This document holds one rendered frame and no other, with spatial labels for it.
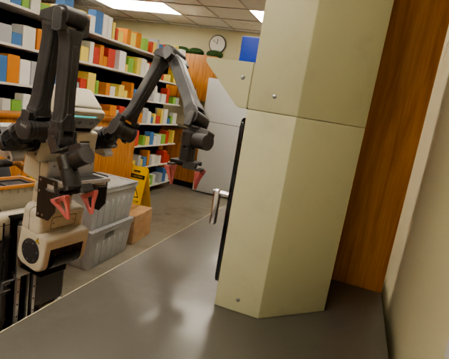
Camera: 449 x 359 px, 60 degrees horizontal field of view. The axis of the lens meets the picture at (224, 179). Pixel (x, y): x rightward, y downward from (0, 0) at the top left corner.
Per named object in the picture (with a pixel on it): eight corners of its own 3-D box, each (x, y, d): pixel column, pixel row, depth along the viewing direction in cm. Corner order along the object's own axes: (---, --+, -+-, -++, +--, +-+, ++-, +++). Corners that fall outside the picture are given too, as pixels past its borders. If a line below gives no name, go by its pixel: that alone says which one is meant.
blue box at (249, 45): (279, 78, 113) (285, 46, 111) (272, 74, 104) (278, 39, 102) (246, 74, 116) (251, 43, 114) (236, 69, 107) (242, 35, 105)
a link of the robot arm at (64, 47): (80, 15, 126) (50, 5, 116) (93, 16, 123) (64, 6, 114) (68, 147, 133) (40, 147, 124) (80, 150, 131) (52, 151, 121)
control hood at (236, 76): (276, 114, 116) (283, 80, 114) (246, 109, 86) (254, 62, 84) (240, 107, 119) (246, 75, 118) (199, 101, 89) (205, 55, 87)
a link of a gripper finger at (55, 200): (88, 214, 124) (80, 186, 125) (69, 218, 118) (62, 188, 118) (73, 219, 128) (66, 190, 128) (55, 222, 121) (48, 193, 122)
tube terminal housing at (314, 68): (329, 284, 117) (390, 15, 103) (318, 339, 87) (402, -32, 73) (249, 261, 124) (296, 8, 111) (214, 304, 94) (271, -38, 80)
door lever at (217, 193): (226, 229, 95) (230, 226, 98) (233, 191, 93) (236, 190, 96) (206, 224, 97) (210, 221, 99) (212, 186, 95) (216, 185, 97)
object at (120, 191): (135, 216, 348) (140, 180, 342) (92, 233, 291) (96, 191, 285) (96, 206, 360) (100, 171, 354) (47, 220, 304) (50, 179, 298)
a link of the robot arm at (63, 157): (65, 154, 131) (51, 155, 126) (80, 149, 127) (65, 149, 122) (70, 174, 130) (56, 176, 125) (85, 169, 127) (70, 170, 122)
